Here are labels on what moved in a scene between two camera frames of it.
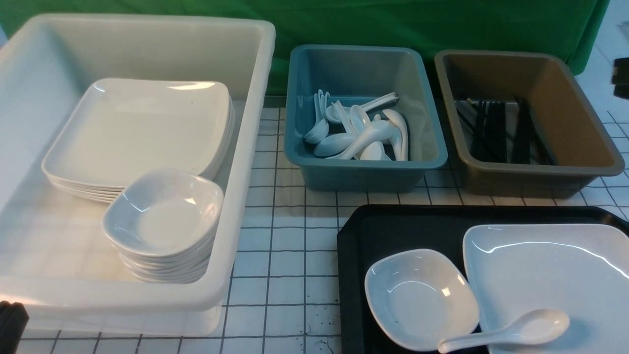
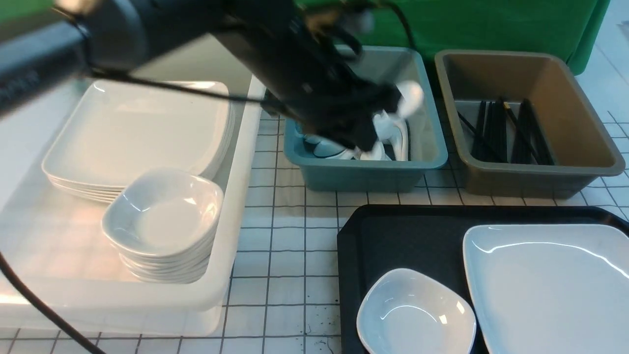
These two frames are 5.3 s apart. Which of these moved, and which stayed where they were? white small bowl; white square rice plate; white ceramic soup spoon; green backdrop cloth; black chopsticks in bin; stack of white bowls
Moved: white small bowl; white ceramic soup spoon
Stayed: black chopsticks in bin; white square rice plate; stack of white bowls; green backdrop cloth
